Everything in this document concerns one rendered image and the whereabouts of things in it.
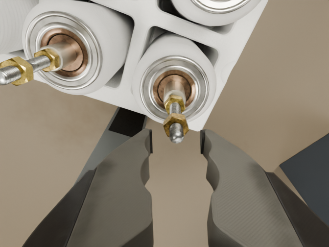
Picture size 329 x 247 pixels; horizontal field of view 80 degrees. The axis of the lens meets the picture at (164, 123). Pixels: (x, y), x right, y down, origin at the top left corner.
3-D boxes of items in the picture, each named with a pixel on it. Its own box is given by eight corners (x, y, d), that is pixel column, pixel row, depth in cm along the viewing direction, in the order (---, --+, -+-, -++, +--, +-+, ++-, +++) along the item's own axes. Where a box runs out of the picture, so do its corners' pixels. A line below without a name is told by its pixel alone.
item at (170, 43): (136, 55, 38) (112, 86, 22) (176, 18, 34) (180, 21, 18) (169, 92, 41) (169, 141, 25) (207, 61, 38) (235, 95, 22)
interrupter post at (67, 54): (82, 52, 20) (68, 58, 17) (71, 69, 21) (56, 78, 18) (61, 35, 20) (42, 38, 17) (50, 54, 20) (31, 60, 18)
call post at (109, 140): (151, 105, 50) (128, 213, 23) (143, 127, 53) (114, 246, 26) (123, 96, 49) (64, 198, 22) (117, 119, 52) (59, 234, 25)
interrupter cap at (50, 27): (117, 49, 20) (116, 50, 19) (80, 101, 23) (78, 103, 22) (48, -10, 18) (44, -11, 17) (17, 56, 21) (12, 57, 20)
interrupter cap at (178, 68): (126, 86, 22) (125, 88, 21) (179, 37, 19) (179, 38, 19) (170, 131, 25) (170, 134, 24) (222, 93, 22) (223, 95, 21)
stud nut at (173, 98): (162, 110, 19) (162, 113, 18) (166, 93, 18) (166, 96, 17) (182, 113, 19) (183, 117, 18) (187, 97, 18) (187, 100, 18)
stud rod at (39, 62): (65, 55, 19) (9, 77, 12) (60, 63, 19) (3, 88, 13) (56, 48, 19) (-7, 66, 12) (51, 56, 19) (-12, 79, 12)
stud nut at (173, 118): (161, 130, 16) (161, 136, 15) (165, 111, 15) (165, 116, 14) (185, 134, 16) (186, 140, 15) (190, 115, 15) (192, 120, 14)
